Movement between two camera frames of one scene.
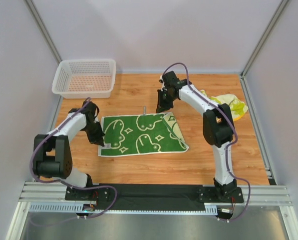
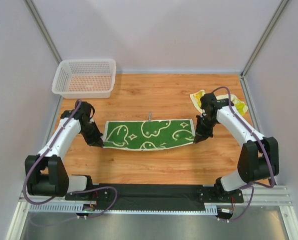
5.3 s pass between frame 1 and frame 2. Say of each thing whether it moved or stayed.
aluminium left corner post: stayed
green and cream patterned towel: moved
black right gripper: moved
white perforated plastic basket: stayed
